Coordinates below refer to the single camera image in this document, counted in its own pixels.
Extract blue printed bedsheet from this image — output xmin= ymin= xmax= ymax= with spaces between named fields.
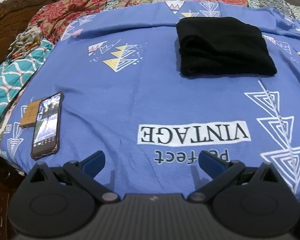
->
xmin=0 ymin=0 xmax=300 ymax=204

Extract pile of colourful clothes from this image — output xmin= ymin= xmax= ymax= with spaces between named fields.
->
xmin=6 ymin=25 xmax=43 ymax=63

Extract carved wooden headboard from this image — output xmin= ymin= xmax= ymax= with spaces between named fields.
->
xmin=0 ymin=0 xmax=60 ymax=64

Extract black smartphone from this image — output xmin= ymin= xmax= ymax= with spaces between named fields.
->
xmin=31 ymin=92 xmax=64 ymax=160

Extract small wooden card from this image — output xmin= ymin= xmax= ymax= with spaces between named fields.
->
xmin=20 ymin=99 xmax=42 ymax=128

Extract teal patterned pillow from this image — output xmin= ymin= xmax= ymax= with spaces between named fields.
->
xmin=0 ymin=38 xmax=56 ymax=153

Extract black pants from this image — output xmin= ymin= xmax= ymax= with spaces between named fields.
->
xmin=176 ymin=17 xmax=277 ymax=77

